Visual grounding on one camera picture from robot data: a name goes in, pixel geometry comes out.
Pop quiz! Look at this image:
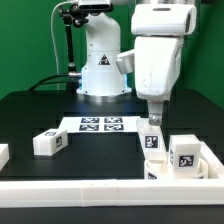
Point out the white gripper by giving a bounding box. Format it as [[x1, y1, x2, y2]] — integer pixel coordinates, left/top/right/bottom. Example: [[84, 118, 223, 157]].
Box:
[[134, 37, 184, 126]]

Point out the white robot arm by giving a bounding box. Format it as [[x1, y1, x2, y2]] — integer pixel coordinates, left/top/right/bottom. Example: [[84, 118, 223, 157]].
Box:
[[78, 0, 197, 126]]

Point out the white marker sheet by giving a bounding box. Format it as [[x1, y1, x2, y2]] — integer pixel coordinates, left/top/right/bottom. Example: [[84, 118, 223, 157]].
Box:
[[59, 116, 139, 133]]

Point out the white U-shaped fence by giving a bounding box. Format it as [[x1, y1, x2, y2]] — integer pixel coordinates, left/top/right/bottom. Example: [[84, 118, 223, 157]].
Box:
[[0, 145, 224, 208]]

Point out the black cable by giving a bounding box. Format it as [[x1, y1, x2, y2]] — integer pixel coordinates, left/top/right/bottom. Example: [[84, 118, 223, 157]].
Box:
[[27, 73, 82, 92]]

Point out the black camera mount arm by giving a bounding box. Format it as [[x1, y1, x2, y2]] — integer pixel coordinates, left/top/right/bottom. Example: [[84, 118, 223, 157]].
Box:
[[59, 4, 88, 73]]

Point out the white cable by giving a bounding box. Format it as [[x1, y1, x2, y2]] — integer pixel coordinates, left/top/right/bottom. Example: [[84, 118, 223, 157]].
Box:
[[50, 0, 80, 91]]

